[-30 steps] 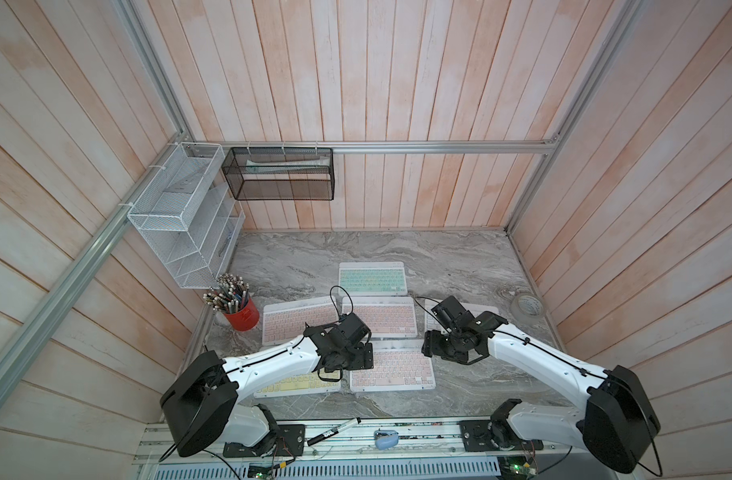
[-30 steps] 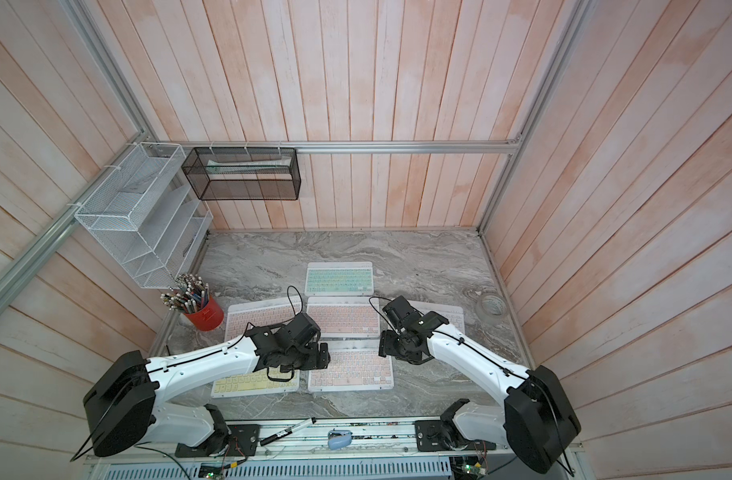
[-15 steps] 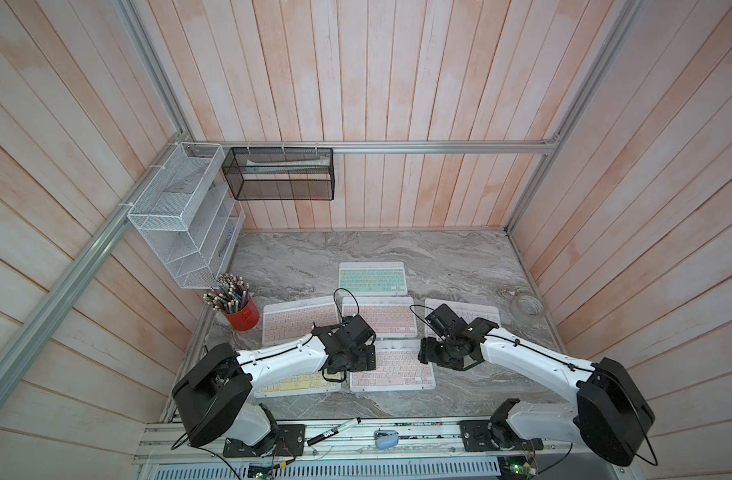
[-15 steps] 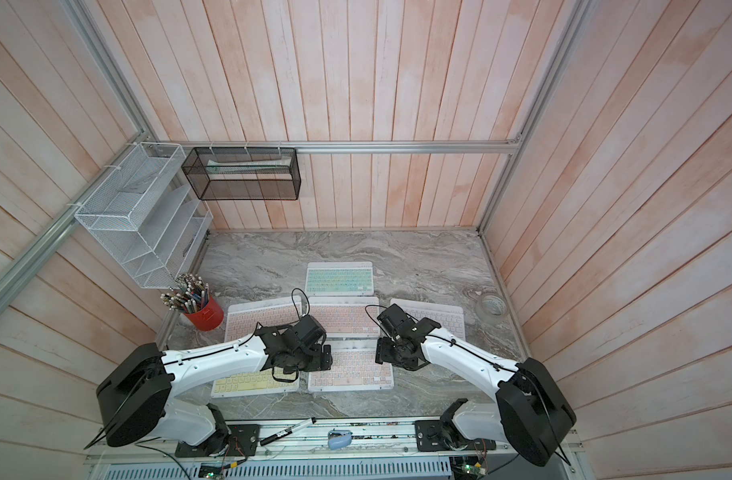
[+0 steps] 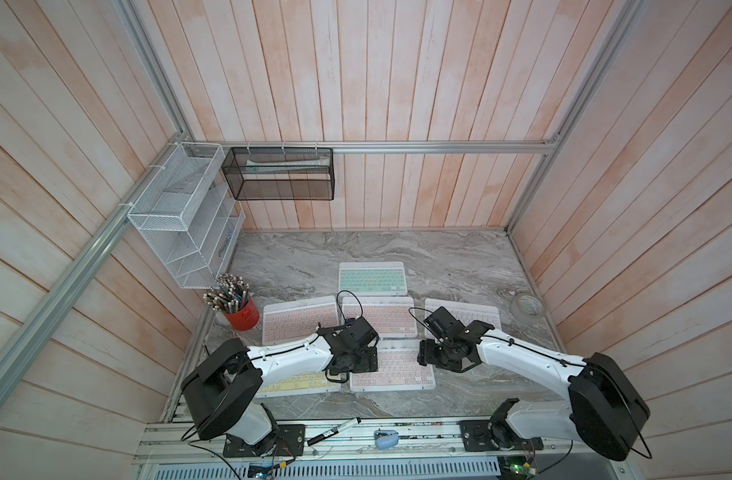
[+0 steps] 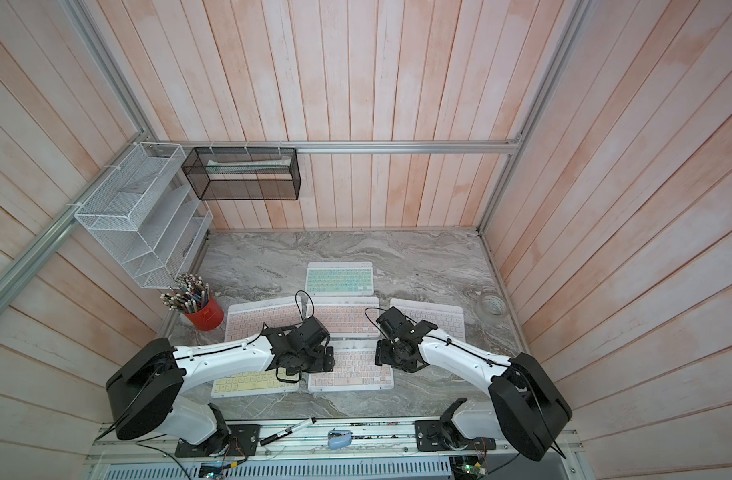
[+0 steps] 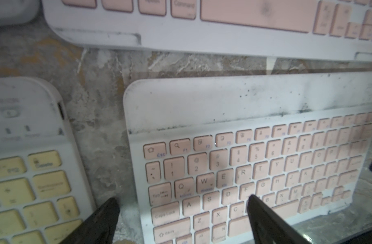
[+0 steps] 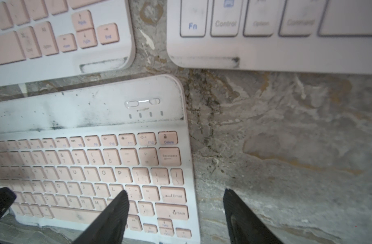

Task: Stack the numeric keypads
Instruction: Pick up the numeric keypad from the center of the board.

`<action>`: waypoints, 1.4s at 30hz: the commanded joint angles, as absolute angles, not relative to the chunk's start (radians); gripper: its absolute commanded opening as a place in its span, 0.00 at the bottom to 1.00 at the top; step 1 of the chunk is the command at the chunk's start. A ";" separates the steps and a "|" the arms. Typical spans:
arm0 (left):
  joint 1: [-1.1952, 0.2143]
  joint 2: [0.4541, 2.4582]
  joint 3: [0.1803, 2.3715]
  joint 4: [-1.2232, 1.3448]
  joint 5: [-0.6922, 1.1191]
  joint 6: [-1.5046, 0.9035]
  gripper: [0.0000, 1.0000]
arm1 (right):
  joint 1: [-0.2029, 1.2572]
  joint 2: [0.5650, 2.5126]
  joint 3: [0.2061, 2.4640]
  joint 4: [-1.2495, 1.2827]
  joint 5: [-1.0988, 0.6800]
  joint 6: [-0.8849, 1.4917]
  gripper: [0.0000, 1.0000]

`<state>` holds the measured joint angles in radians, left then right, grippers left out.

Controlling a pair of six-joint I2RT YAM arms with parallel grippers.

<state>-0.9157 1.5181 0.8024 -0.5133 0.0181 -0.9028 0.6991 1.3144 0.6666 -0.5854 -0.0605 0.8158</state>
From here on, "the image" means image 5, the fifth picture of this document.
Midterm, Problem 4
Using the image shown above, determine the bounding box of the aluminium mounting rail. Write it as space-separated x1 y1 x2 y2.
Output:
130 412 632 464

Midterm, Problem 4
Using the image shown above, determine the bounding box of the blue tape dispenser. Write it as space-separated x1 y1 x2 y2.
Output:
374 429 400 451

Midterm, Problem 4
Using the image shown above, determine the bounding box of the white wire mesh shelf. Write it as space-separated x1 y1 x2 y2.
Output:
128 142 246 290

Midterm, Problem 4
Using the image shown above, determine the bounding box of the clear tape roll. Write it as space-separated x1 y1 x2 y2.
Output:
510 292 546 322

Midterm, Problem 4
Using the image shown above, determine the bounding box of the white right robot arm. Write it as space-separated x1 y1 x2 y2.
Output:
418 307 651 461

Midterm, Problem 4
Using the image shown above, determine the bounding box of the black marker pen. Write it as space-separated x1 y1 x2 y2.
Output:
307 417 362 446

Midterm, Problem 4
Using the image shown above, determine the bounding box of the green key keyboard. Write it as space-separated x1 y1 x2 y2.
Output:
339 262 408 296

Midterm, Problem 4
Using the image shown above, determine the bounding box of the black mesh basket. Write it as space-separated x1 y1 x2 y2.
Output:
222 146 336 201

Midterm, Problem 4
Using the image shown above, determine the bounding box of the white key keyboard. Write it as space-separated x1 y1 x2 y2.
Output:
424 298 502 329

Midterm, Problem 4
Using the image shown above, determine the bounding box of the red pen cup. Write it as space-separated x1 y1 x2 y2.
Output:
203 273 261 332

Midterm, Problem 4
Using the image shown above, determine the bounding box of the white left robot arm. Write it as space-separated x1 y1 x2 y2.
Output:
181 317 379 456

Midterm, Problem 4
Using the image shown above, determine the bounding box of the aluminium frame bar back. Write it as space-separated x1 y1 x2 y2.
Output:
219 140 558 155

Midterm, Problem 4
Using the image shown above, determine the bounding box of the yellow key keyboard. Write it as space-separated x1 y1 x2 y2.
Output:
256 372 342 398

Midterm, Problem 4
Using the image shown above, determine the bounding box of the pink keyboard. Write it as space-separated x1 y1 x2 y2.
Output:
349 339 436 392
341 296 418 339
262 296 339 345

